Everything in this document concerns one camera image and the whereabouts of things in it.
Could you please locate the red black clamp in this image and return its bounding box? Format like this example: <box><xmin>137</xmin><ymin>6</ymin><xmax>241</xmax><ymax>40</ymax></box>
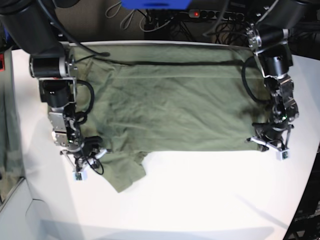
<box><xmin>0</xmin><ymin>53</ymin><xmax>6</xmax><ymax>72</ymax></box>

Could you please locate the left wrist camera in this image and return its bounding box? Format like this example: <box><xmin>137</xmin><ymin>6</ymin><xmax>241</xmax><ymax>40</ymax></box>
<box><xmin>276</xmin><ymin>149</ymin><xmax>290</xmax><ymax>161</ymax></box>

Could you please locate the olive green t-shirt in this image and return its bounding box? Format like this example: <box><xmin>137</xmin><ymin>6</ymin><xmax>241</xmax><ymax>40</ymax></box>
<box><xmin>73</xmin><ymin>44</ymin><xmax>270</xmax><ymax>193</ymax></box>

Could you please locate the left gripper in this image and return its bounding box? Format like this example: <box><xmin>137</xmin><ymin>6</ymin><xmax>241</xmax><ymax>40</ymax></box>
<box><xmin>245</xmin><ymin>124</ymin><xmax>294</xmax><ymax>152</ymax></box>

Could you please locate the black power strip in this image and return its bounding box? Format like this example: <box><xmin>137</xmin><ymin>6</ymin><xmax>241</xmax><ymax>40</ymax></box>
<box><xmin>188</xmin><ymin>9</ymin><xmax>245</xmax><ymax>22</ymax></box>

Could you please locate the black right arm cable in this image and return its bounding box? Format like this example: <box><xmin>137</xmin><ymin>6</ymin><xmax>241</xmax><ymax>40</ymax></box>
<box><xmin>74</xmin><ymin>79</ymin><xmax>96</xmax><ymax>123</ymax></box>

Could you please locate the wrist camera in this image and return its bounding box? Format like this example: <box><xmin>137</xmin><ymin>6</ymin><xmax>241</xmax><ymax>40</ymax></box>
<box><xmin>276</xmin><ymin>149</ymin><xmax>290</xmax><ymax>161</ymax></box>
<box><xmin>72</xmin><ymin>171</ymin><xmax>88</xmax><ymax>181</ymax></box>

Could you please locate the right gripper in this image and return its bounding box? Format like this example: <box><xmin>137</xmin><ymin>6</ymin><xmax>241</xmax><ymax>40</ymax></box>
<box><xmin>59</xmin><ymin>146</ymin><xmax>111</xmax><ymax>174</ymax></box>

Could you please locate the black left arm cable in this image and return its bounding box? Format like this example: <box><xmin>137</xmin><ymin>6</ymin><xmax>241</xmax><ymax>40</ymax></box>
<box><xmin>241</xmin><ymin>56</ymin><xmax>272</xmax><ymax>105</ymax></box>

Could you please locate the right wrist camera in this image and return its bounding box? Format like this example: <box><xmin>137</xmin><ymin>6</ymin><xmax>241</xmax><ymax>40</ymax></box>
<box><xmin>72</xmin><ymin>171</ymin><xmax>88</xmax><ymax>181</ymax></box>

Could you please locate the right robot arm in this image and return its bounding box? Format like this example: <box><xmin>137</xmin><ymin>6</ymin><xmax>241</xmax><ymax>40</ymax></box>
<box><xmin>0</xmin><ymin>0</ymin><xmax>107</xmax><ymax>180</ymax></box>

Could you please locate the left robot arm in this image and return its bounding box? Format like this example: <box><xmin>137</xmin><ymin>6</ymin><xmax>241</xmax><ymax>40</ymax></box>
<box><xmin>241</xmin><ymin>0</ymin><xmax>320</xmax><ymax>159</ymax></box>

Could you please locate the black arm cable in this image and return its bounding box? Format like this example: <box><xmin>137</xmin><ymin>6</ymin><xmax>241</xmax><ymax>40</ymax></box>
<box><xmin>241</xmin><ymin>56</ymin><xmax>272</xmax><ymax>105</ymax></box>
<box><xmin>74</xmin><ymin>79</ymin><xmax>96</xmax><ymax>123</ymax></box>

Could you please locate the white looped cable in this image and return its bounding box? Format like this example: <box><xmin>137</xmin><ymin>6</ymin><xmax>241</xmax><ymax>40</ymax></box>
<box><xmin>119</xmin><ymin>9</ymin><xmax>137</xmax><ymax>30</ymax></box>

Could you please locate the blue box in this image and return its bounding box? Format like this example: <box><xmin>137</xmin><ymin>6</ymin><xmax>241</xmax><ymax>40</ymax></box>
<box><xmin>121</xmin><ymin>0</ymin><xmax>191</xmax><ymax>10</ymax></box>

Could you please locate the grey curtain cloth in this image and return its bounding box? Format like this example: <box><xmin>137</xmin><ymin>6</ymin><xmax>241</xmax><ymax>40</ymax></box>
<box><xmin>0</xmin><ymin>74</ymin><xmax>27</xmax><ymax>205</ymax></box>

